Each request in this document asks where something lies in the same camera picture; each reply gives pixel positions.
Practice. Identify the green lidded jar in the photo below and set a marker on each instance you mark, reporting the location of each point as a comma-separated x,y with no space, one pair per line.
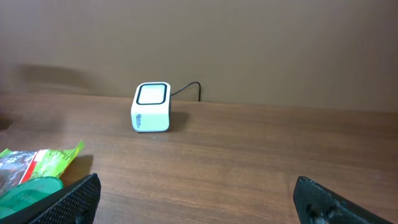
28,193

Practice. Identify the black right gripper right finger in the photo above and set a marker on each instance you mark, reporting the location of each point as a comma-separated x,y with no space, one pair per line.
315,203

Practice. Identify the white barcode scanner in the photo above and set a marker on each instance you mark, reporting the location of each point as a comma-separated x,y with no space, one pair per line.
150,110

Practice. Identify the green candy bag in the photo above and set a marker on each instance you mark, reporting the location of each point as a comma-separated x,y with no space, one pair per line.
18,167

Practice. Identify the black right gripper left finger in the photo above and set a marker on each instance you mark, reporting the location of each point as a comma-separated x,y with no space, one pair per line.
74,204

